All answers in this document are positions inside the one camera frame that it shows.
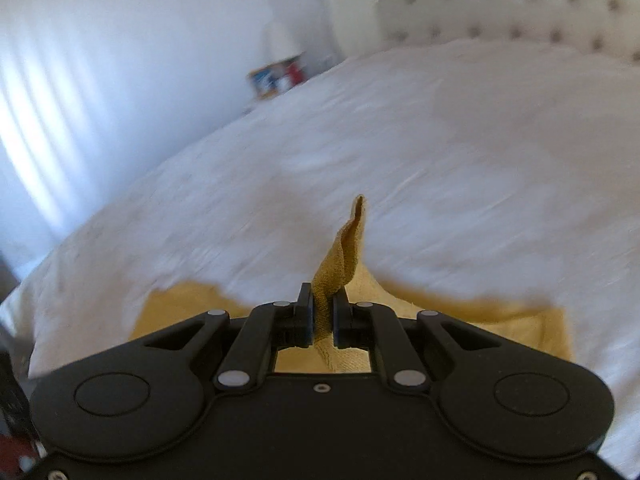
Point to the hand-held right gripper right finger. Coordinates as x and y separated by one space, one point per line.
340 317

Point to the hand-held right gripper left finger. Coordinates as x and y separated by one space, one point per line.
306 316

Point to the yellow knit garment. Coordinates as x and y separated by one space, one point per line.
349 252

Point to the bed with white bedspread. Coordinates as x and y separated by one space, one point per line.
410 135

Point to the red and white box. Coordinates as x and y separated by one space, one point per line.
295 72

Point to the white tufted headboard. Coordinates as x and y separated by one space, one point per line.
500 5

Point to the wooden picture frame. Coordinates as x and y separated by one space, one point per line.
264 82

